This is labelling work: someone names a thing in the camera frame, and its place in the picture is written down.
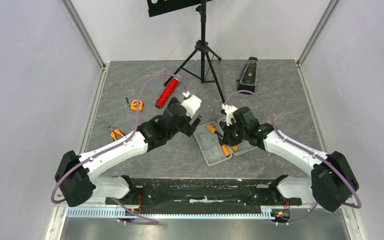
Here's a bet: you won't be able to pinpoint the orange handled screwdriver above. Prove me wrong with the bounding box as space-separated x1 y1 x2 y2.
221 144 231 158
206 124 223 138

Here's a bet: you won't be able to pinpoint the grey plastic tool case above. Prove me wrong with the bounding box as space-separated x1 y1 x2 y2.
193 117 257 167

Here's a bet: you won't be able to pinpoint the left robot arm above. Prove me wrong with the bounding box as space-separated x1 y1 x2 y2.
51 95 202 207

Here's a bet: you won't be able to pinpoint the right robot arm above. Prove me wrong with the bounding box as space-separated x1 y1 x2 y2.
220 104 362 212

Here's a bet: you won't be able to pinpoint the red glitter tube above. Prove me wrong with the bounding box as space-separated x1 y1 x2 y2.
154 74 181 109

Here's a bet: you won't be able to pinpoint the orange tape measure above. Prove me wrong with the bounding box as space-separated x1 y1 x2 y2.
130 99 144 111

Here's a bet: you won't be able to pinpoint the black metronome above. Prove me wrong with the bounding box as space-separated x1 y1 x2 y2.
236 57 258 93

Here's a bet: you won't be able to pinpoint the black tripod stand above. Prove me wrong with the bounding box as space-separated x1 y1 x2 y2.
174 0 226 103

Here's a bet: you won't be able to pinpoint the black perforated stand plate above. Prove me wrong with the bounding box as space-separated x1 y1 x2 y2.
146 0 208 18

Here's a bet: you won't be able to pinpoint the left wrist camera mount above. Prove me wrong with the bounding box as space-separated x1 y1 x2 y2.
180 91 202 119

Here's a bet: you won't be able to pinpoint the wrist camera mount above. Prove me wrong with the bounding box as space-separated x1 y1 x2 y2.
180 91 202 119
221 103 237 126

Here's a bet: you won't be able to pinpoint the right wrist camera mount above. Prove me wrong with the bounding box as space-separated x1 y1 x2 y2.
221 103 237 126

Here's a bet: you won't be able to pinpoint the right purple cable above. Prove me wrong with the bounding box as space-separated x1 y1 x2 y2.
223 90 363 226

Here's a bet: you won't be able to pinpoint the purple cable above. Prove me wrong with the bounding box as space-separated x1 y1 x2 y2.
50 72 191 225
223 90 363 226

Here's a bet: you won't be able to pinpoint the orange handled pliers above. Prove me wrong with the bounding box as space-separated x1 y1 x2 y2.
107 125 125 142

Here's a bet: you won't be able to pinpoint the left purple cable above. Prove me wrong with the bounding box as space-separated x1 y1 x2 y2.
50 72 191 225

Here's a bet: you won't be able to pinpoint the grey slotted cable duct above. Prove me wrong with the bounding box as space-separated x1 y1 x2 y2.
66 206 274 220

